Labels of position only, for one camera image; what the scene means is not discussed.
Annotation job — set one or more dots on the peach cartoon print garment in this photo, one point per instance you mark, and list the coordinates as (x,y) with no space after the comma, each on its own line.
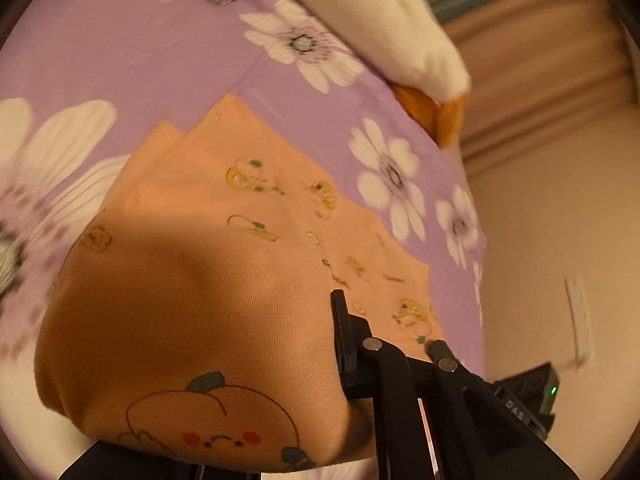
(192,316)

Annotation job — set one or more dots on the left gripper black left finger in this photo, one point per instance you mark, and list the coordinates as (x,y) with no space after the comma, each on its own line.
(106,461)

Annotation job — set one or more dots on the white orange plush goose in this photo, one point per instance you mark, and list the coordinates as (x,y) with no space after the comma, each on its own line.
(405,43)

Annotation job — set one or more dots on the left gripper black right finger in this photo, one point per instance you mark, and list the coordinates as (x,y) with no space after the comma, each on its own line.
(434,419)

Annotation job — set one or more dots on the purple floral bed sheet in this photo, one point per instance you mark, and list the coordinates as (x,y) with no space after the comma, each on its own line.
(85,82)

